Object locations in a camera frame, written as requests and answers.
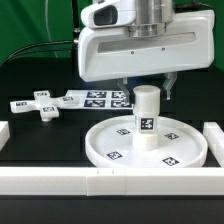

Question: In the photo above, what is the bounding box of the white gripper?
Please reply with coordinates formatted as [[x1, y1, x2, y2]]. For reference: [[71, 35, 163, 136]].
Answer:
[[78, 10, 215, 104]]

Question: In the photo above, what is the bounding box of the white round table top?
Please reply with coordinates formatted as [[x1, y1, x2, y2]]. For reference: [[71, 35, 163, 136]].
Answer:
[[85, 115, 208, 168]]

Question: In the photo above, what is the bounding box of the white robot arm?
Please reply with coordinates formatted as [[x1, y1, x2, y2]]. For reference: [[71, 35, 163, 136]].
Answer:
[[78, 0, 215, 96]]

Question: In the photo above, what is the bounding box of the white marker sheet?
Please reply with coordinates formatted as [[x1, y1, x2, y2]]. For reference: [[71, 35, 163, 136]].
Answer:
[[60, 90, 132, 110]]

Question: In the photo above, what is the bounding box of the white right fence block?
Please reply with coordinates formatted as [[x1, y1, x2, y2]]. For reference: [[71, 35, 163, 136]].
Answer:
[[203, 122, 224, 168]]

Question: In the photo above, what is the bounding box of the white fence block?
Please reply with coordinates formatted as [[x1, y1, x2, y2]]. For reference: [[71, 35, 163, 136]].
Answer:
[[203, 122, 224, 168], [0, 121, 10, 151]]

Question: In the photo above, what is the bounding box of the white cross-shaped table base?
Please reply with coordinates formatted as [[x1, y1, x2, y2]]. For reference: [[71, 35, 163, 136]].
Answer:
[[10, 90, 79, 122]]

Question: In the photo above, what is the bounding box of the white front fence bar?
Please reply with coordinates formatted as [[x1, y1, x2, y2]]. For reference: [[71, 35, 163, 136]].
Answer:
[[0, 167, 224, 196]]

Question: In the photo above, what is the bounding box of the white left fence block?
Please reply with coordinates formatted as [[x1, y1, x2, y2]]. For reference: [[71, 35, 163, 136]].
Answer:
[[0, 121, 10, 151]]

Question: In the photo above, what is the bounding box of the black upright cable connector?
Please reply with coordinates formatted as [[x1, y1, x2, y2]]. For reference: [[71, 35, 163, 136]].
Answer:
[[71, 0, 81, 43]]

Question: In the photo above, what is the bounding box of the black cable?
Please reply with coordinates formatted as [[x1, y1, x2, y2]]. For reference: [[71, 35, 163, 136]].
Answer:
[[0, 39, 78, 67]]

